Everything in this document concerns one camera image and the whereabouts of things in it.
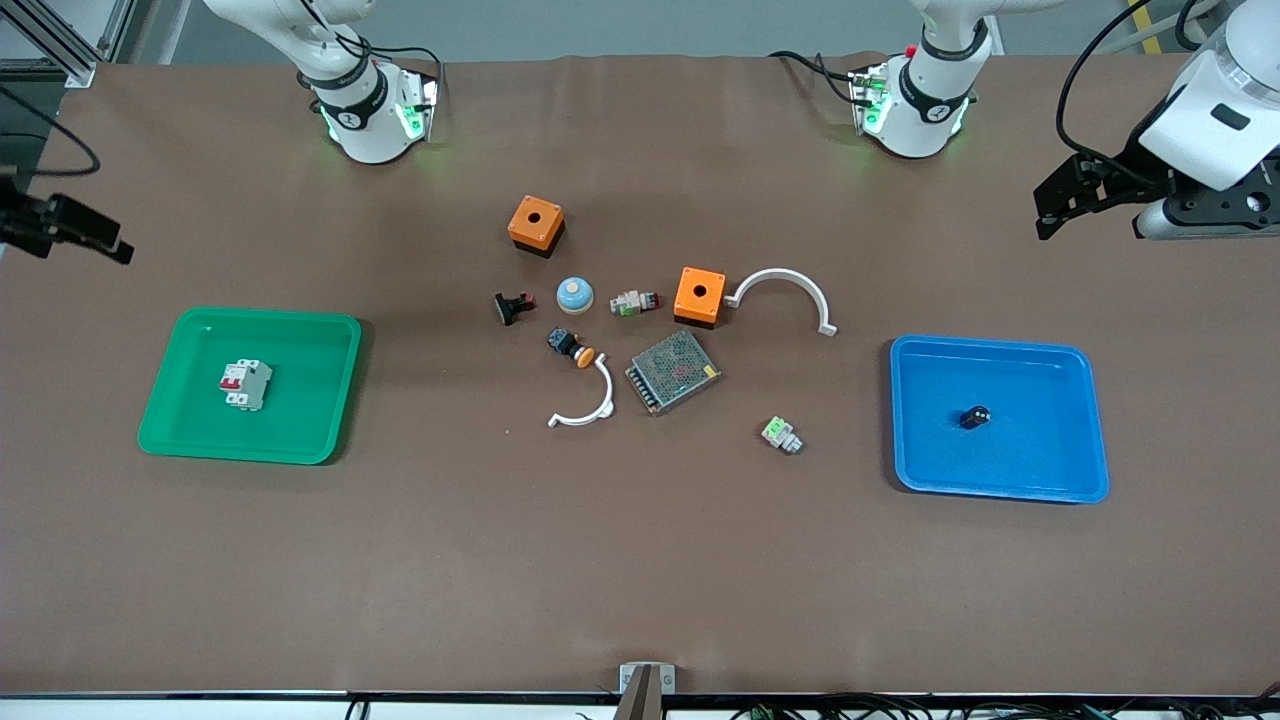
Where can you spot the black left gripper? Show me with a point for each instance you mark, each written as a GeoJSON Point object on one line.
{"type": "Point", "coordinates": [1128, 166]}

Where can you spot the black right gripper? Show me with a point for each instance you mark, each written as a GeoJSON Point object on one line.
{"type": "Point", "coordinates": [20, 222]}

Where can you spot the white red circuit breaker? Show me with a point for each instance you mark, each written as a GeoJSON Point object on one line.
{"type": "Point", "coordinates": [246, 384]}

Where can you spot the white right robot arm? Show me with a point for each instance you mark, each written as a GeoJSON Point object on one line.
{"type": "Point", "coordinates": [368, 118]}

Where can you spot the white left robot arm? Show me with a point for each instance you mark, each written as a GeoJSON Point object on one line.
{"type": "Point", "coordinates": [922, 100]}

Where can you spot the black cylindrical capacitor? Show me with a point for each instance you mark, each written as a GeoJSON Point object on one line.
{"type": "Point", "coordinates": [975, 417]}

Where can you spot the grey conduit tube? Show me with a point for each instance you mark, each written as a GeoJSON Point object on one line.
{"type": "Point", "coordinates": [1175, 28]}

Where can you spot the blue plastic tray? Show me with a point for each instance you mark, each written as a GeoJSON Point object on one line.
{"type": "Point", "coordinates": [1040, 450]}

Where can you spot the green plastic tray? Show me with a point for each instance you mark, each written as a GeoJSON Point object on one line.
{"type": "Point", "coordinates": [300, 400]}

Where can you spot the orange button box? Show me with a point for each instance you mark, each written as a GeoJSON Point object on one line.
{"type": "Point", "coordinates": [700, 295]}
{"type": "Point", "coordinates": [535, 222]}

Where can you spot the metal mesh power supply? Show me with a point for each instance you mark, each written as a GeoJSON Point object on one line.
{"type": "Point", "coordinates": [672, 372]}

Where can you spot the blue white dome buzzer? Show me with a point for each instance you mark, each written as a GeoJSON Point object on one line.
{"type": "Point", "coordinates": [575, 296]}

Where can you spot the black orange-capped push button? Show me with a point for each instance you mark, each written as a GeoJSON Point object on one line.
{"type": "Point", "coordinates": [568, 346]}

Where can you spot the brown table mat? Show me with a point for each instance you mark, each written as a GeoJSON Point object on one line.
{"type": "Point", "coordinates": [640, 560]}

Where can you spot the aluminium profile frame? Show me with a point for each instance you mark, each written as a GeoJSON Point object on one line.
{"type": "Point", "coordinates": [70, 45]}

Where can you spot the large white arc bracket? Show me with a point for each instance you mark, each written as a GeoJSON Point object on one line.
{"type": "Point", "coordinates": [790, 274]}

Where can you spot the green white switch block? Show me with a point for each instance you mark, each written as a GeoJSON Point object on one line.
{"type": "Point", "coordinates": [780, 434]}

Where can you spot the black red switch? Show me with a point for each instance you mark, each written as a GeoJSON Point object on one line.
{"type": "Point", "coordinates": [513, 307]}

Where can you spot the white green red switch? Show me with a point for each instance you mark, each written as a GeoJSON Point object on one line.
{"type": "Point", "coordinates": [632, 303]}

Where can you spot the small white arc bracket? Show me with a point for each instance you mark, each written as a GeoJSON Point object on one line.
{"type": "Point", "coordinates": [606, 392]}

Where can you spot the grey metal edge bracket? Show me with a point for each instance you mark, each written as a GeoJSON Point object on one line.
{"type": "Point", "coordinates": [646, 680]}

